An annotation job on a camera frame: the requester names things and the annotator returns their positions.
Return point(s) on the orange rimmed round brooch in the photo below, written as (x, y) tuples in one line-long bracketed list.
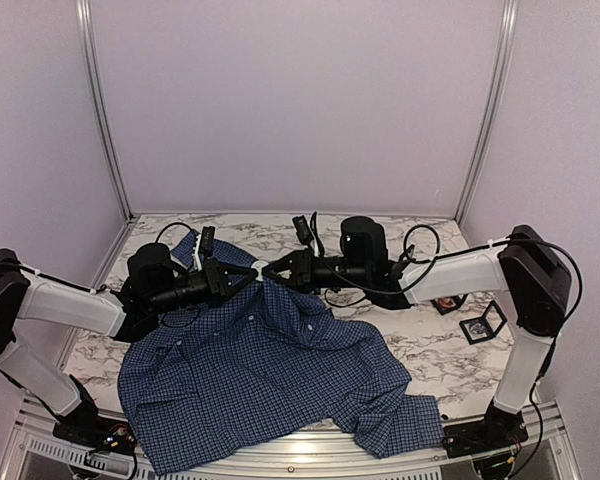
[(448, 302)]

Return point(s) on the black frame stand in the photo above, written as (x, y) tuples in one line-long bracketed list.
[(491, 332), (460, 300)]

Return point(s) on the brown round brooch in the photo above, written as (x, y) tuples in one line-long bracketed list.
[(259, 266)]

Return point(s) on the white blue round brooch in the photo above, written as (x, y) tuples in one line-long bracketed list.
[(478, 329)]

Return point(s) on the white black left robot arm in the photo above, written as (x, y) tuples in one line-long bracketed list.
[(156, 284)]

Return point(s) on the blue checked shirt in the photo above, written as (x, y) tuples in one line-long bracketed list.
[(211, 380)]

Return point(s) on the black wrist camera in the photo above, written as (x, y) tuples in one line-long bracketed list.
[(303, 230), (205, 242)]

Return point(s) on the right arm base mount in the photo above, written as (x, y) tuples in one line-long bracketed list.
[(497, 429)]

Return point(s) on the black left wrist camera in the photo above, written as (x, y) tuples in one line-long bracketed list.
[(205, 242)]

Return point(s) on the aluminium front rail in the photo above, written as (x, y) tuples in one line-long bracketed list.
[(316, 453)]

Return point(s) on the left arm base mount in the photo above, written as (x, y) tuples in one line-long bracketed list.
[(86, 427)]

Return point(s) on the black frame stand middle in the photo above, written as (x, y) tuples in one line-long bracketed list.
[(460, 300)]

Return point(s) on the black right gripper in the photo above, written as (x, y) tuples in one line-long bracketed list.
[(302, 273)]

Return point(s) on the black frame stand near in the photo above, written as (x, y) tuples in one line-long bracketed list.
[(491, 332)]

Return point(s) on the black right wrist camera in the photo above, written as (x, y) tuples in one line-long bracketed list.
[(303, 230)]

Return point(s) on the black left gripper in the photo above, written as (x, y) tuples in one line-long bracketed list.
[(215, 280)]

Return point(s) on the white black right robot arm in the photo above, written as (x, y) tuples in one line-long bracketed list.
[(542, 281)]

